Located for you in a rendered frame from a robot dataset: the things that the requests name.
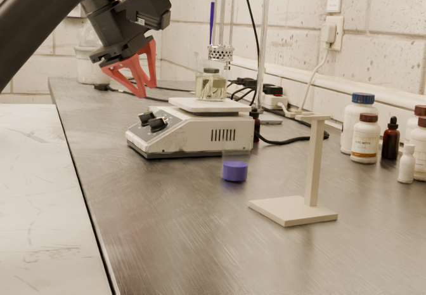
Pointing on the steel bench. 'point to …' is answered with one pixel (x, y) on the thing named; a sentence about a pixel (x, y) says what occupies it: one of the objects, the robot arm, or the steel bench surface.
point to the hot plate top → (188, 104)
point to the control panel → (144, 132)
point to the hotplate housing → (194, 134)
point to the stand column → (262, 46)
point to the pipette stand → (273, 210)
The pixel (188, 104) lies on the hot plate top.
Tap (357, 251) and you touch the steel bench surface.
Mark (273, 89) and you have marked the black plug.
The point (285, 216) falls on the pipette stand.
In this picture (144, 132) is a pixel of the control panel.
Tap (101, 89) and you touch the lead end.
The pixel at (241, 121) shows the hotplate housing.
